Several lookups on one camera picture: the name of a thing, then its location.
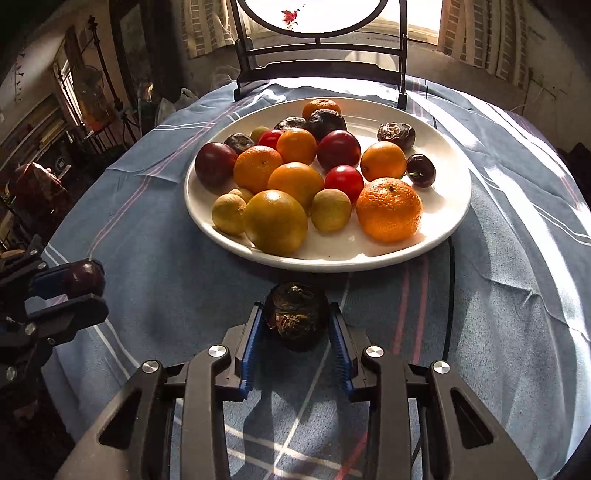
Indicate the checkered curtain left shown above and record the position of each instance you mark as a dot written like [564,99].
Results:
[207,25]

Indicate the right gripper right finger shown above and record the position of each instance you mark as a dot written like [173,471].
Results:
[348,344]

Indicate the medium orange mandarin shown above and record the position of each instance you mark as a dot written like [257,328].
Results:
[254,166]

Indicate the large orange mandarin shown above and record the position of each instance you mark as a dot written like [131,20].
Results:
[389,210]

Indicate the wrinkled dark passion fruit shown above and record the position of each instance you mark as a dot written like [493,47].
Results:
[296,316]

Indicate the red plum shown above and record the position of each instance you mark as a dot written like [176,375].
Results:
[339,148]

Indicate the checkered curtain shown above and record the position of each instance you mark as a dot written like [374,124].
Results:
[487,34]
[207,25]

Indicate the dark purple plum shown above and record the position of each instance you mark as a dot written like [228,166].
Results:
[84,277]

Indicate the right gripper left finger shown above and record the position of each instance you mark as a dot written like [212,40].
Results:
[242,342]

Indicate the small orange mandarin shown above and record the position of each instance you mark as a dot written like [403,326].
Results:
[319,104]

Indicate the checkered curtain right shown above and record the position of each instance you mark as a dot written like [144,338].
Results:
[487,34]

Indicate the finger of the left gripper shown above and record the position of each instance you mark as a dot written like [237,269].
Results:
[59,324]
[51,283]

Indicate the yellow orange citrus fruit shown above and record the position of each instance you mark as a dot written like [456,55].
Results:
[275,222]

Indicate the small orange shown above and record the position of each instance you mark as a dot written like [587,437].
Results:
[383,159]

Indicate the round painted screen stand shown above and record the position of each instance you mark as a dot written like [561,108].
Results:
[251,76]

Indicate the dark red cherry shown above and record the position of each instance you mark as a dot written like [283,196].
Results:
[421,170]

